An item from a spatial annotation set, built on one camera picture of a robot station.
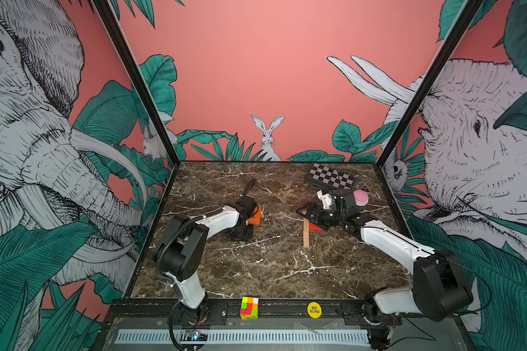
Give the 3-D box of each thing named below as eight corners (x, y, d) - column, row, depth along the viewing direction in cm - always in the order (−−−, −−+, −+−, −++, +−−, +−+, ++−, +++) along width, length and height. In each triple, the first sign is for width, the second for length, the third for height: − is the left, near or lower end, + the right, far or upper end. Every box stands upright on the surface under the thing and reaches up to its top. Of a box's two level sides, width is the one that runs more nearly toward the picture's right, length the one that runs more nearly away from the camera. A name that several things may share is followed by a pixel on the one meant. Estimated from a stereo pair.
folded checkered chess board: (305, 181, 115) (305, 176, 112) (311, 165, 122) (312, 161, 119) (349, 194, 109) (351, 190, 107) (353, 177, 116) (355, 173, 114)
